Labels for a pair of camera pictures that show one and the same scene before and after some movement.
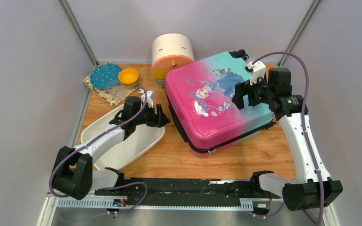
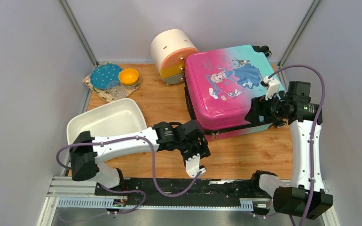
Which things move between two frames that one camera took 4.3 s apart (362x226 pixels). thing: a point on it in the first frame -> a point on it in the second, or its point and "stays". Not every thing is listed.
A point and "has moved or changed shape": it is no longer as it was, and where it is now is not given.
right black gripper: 244,88 -> 252,116
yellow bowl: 128,76 stays
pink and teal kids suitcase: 200,96 has moved or changed shape
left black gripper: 160,120 -> 203,149
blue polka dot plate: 101,76 stays
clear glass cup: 117,89 stays
